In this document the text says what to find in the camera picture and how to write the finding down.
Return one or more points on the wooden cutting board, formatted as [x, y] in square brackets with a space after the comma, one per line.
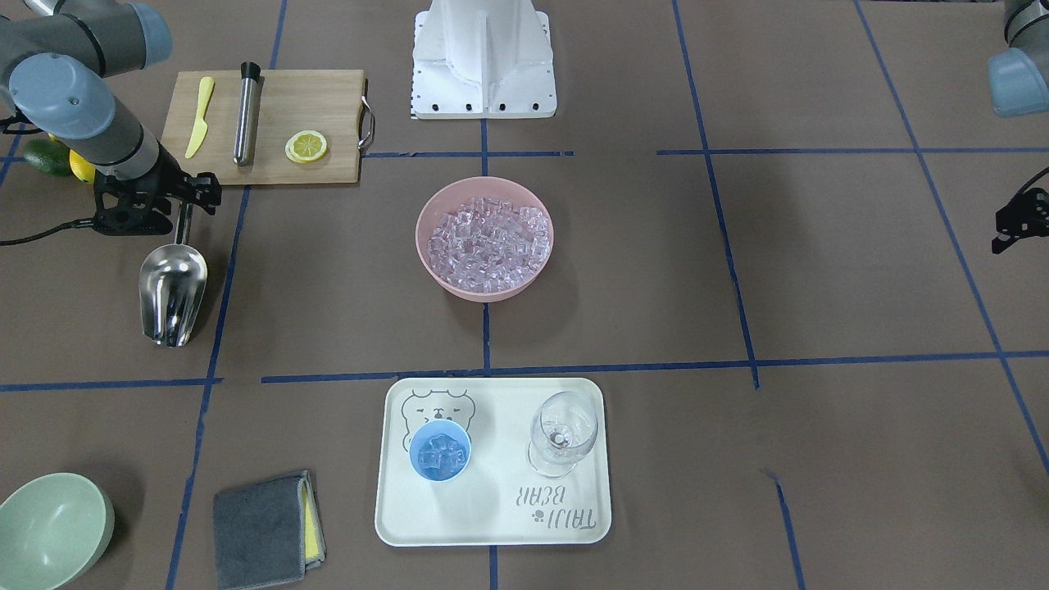
[326, 101]

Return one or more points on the steel ice scoop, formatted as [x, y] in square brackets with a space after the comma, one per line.
[172, 282]

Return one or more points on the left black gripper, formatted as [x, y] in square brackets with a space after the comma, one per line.
[1024, 215]

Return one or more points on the green ceramic bowl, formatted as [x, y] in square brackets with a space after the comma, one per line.
[53, 529]

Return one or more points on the cream bear serving tray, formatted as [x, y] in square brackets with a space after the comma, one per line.
[499, 498]

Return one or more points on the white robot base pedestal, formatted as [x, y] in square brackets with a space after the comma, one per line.
[482, 60]

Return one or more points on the clear ice cube pile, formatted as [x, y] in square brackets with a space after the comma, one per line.
[489, 245]

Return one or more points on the green lime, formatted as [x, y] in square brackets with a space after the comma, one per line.
[48, 157]

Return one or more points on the yellow lemon slice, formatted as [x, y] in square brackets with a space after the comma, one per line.
[306, 146]

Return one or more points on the gray folded cloth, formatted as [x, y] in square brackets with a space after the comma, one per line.
[268, 533]

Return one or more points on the steel cylinder muddler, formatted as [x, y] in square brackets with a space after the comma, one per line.
[248, 105]

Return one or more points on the yellow plastic knife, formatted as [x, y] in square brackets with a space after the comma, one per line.
[199, 130]

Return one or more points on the clear wine glass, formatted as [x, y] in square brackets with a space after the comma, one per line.
[562, 433]

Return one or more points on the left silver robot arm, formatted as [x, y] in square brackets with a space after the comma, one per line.
[1018, 85]

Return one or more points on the blue plastic cup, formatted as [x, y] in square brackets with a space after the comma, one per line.
[440, 450]

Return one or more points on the pink bowl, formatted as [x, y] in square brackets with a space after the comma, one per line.
[457, 193]

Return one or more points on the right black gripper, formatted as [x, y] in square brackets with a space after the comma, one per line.
[170, 177]

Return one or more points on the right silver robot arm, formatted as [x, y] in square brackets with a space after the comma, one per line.
[54, 80]

